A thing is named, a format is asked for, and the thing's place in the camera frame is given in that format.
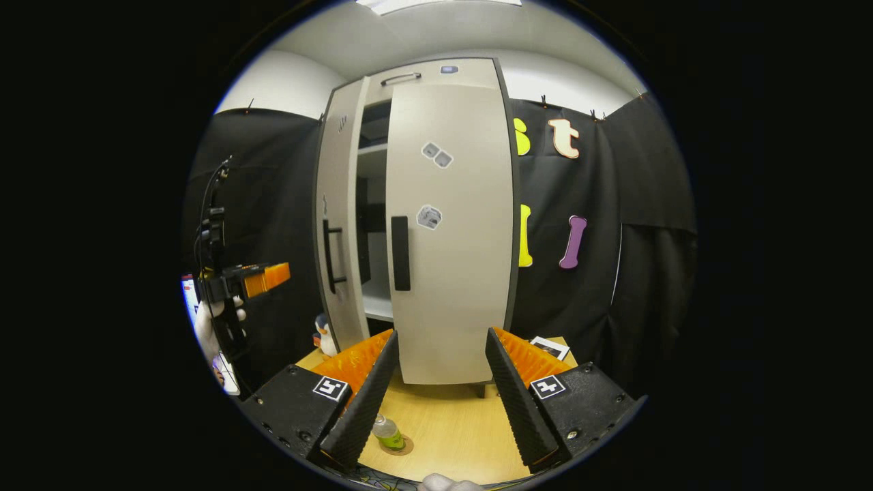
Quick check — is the black cable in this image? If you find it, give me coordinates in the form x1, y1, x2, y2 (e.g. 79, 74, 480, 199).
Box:
196, 155, 234, 236

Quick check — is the green label bottle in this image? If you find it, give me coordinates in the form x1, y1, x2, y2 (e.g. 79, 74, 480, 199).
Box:
372, 414, 407, 451

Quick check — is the large ceiling light panel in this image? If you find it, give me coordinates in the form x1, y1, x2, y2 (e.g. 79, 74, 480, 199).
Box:
355, 0, 523, 16

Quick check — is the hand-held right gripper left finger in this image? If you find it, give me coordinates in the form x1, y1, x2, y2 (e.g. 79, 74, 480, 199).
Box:
239, 329, 400, 473

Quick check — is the penguin toy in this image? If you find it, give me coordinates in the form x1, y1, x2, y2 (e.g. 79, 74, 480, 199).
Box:
312, 312, 340, 359

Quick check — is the white cabinet door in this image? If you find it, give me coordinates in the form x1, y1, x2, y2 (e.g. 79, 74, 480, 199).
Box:
385, 82, 515, 387
315, 76, 373, 353

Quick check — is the white cabinet body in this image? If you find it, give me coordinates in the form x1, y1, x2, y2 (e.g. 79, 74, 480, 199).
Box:
314, 57, 523, 400

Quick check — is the white cover book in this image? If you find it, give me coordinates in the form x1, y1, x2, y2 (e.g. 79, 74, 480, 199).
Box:
530, 336, 572, 363

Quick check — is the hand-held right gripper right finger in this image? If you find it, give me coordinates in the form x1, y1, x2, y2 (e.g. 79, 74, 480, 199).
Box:
484, 327, 648, 473

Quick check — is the beige cabinet drawer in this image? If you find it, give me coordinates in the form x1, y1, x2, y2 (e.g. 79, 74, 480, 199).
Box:
365, 58, 505, 90

